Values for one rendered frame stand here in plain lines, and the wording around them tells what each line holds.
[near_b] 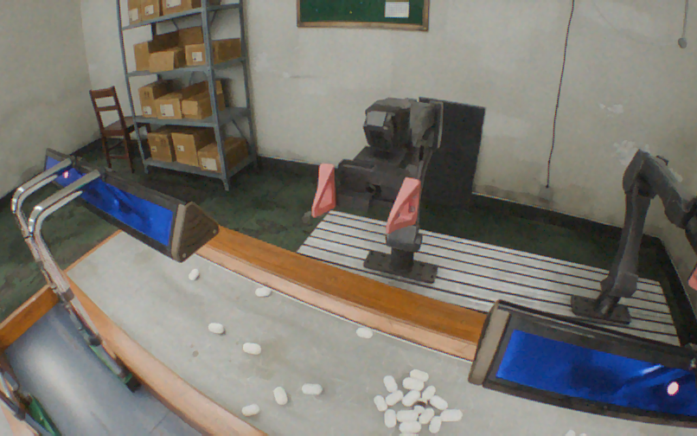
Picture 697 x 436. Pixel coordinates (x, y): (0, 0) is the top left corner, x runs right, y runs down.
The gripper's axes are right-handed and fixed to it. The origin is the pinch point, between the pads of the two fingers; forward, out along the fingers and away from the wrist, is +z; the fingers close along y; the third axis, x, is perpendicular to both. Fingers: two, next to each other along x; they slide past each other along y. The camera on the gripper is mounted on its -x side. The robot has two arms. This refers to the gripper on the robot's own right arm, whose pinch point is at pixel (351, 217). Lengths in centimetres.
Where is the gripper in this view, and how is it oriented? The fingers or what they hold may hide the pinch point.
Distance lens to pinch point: 44.1
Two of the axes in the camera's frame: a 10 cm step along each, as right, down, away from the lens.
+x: 0.0, 8.3, 5.6
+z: -3.7, 5.3, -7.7
